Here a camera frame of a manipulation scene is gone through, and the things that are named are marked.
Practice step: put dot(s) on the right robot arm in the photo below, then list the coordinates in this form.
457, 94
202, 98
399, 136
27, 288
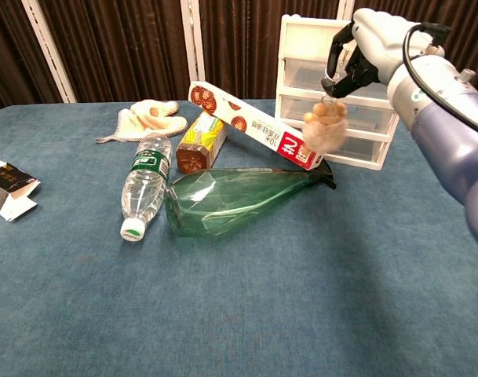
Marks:
450, 129

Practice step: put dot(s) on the long white baking paper box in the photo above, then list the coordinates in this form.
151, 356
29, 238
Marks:
262, 125

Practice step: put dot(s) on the cream knitted cloth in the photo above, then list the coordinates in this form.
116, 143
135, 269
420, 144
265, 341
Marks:
144, 118

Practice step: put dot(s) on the clear water bottle green label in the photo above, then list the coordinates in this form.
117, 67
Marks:
144, 184

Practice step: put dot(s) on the white plastic drawer organizer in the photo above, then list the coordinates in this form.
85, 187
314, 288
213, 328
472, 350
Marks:
297, 51

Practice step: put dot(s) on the green plastic spray bottle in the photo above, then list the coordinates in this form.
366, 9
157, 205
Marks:
223, 200

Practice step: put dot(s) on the small black open carton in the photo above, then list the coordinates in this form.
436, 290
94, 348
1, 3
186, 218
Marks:
11, 184

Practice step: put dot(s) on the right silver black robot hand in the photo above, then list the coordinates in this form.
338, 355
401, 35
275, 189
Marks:
380, 43

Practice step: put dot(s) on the white partition post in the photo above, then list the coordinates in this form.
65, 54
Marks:
192, 43
345, 8
48, 51

